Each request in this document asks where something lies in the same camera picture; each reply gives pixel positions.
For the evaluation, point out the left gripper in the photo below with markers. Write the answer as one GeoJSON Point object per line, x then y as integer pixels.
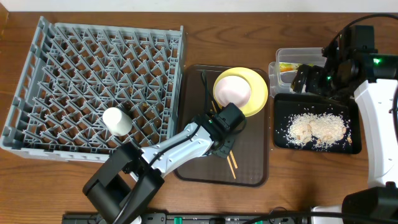
{"type": "Point", "coordinates": [229, 144]}

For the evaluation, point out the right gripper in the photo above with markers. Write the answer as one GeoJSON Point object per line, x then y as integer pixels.
{"type": "Point", "coordinates": [314, 73]}

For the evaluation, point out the green snack wrapper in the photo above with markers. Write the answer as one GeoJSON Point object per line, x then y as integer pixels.
{"type": "Point", "coordinates": [288, 67]}

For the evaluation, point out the white bowl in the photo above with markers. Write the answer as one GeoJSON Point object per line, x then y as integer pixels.
{"type": "Point", "coordinates": [232, 89]}

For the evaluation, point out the white plastic cup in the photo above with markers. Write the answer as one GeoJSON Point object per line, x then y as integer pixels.
{"type": "Point", "coordinates": [116, 121]}

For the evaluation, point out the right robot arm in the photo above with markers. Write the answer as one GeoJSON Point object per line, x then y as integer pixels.
{"type": "Point", "coordinates": [355, 68]}

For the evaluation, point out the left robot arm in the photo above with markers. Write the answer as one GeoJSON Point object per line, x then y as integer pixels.
{"type": "Point", "coordinates": [123, 186]}

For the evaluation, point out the clear plastic waste bin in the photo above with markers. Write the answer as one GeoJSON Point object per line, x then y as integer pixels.
{"type": "Point", "coordinates": [280, 82]}

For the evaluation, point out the black waste tray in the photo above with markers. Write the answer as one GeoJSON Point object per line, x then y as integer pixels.
{"type": "Point", "coordinates": [286, 105]}

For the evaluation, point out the spilled rice food waste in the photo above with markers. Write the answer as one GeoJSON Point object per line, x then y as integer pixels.
{"type": "Point", "coordinates": [322, 130]}

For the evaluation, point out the grey plastic dishwasher rack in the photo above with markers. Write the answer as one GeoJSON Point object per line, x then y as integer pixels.
{"type": "Point", "coordinates": [74, 72]}

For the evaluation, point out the wooden chopstick right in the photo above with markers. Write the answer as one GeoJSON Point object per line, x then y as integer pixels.
{"type": "Point", "coordinates": [231, 155]}

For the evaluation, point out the wooden chopstick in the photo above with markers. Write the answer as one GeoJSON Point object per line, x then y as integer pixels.
{"type": "Point", "coordinates": [231, 155]}
{"type": "Point", "coordinates": [231, 167]}

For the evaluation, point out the wooden chopstick left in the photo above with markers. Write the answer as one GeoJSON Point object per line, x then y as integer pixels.
{"type": "Point", "coordinates": [231, 167]}

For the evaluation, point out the brown plastic serving tray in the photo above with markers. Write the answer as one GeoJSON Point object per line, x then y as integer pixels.
{"type": "Point", "coordinates": [251, 147]}

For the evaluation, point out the yellow round plate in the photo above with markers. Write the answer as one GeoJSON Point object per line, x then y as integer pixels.
{"type": "Point", "coordinates": [259, 89]}

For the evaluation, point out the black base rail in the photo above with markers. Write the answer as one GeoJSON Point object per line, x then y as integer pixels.
{"type": "Point", "coordinates": [162, 218]}

